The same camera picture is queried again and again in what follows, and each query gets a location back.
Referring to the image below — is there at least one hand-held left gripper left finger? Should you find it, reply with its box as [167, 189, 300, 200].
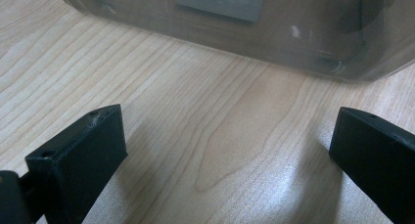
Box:
[24, 104, 128, 224]

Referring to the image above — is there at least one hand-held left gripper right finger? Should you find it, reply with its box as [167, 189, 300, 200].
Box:
[328, 107, 415, 224]

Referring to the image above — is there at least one translucent grey plastic storage box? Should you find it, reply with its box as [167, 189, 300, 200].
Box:
[53, 0, 415, 83]

